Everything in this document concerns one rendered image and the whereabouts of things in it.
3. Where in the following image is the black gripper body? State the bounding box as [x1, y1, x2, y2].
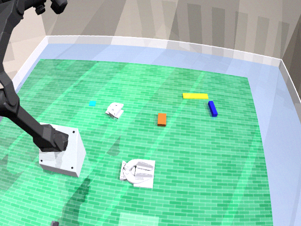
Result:
[33, 0, 68, 14]

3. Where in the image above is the yellow flat bar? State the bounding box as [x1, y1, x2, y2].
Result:
[183, 93, 208, 99]

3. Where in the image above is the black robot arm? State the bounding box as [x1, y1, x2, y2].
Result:
[0, 0, 69, 152]

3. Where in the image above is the small cyan flat square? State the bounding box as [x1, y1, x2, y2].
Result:
[89, 101, 96, 106]

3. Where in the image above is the orange block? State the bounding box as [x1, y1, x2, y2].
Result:
[157, 113, 166, 126]

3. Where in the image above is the blue rectangular bar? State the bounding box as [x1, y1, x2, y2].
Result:
[208, 101, 218, 117]

